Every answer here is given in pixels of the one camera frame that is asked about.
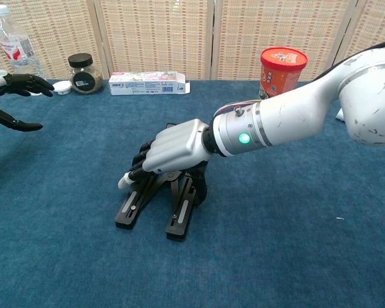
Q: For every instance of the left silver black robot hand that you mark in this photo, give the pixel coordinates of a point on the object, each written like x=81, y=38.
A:
x=19, y=84

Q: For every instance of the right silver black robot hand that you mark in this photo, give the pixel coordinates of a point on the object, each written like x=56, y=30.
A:
x=176, y=144

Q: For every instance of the black folding laptop stand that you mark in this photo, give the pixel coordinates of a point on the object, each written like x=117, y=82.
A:
x=179, y=218

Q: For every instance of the clear plastic water bottle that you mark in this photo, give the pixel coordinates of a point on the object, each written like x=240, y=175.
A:
x=13, y=41

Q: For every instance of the small white bottle cap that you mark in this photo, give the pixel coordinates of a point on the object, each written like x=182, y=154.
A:
x=62, y=87

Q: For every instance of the glass jar with black lid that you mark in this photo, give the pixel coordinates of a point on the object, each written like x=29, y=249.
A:
x=85, y=78

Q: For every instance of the white toothpaste carton box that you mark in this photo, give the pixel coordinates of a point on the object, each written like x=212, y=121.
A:
x=141, y=84

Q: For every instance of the woven bamboo folding screen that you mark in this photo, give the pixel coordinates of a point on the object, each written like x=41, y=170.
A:
x=147, y=38

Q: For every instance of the orange instant noodle cup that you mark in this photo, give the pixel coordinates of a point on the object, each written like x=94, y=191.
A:
x=282, y=70

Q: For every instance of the blue felt table mat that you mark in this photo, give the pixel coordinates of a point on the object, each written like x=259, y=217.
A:
x=83, y=240

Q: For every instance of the purple toothpaste tube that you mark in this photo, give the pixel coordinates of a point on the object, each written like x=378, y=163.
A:
x=340, y=115

